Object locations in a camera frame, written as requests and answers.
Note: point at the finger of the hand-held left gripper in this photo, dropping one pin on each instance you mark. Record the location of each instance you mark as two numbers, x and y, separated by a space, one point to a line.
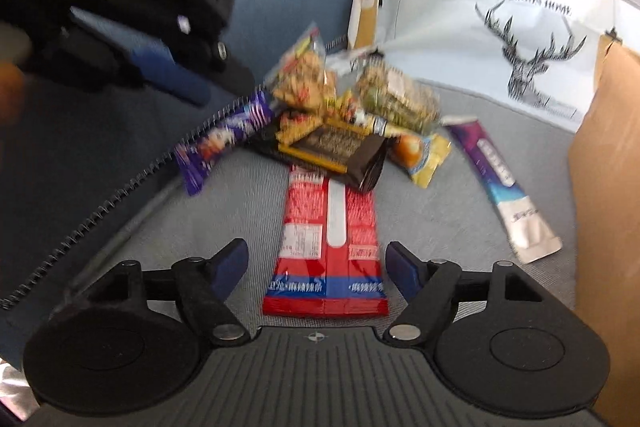
227 67
165 67

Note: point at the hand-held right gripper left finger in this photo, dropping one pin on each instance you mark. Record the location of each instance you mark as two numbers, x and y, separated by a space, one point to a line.
232 267

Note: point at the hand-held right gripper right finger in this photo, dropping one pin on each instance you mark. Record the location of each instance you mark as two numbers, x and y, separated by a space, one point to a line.
402 269

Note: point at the clear peanut snack packet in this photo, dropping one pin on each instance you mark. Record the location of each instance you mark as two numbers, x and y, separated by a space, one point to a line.
300 77

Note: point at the yellow cartoon snack packet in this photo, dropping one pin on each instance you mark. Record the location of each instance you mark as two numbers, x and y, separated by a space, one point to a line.
425 157

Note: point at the cardboard box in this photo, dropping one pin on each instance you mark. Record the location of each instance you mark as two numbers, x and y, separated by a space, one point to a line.
610 207

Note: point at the purple snack bar packet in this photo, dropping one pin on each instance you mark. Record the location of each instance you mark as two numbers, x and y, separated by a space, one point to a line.
220 137

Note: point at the red snack packet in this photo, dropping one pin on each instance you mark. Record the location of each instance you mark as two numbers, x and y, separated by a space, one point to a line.
305 217

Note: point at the small orange cracker packet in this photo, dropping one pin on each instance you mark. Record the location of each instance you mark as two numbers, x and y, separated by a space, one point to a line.
297 127

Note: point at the black and gold snack packet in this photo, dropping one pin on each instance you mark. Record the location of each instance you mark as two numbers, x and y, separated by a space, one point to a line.
360 162

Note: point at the purple and white stick packet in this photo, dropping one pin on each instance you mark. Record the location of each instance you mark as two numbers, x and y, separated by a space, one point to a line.
500 187

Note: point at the blue sofa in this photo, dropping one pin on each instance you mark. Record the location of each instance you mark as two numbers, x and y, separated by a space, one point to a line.
75 167

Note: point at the small colourful snack packet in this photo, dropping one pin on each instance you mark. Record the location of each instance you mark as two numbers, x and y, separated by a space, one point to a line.
357 114

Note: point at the clear green snack packet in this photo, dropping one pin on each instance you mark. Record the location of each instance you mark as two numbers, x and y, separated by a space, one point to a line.
400 97

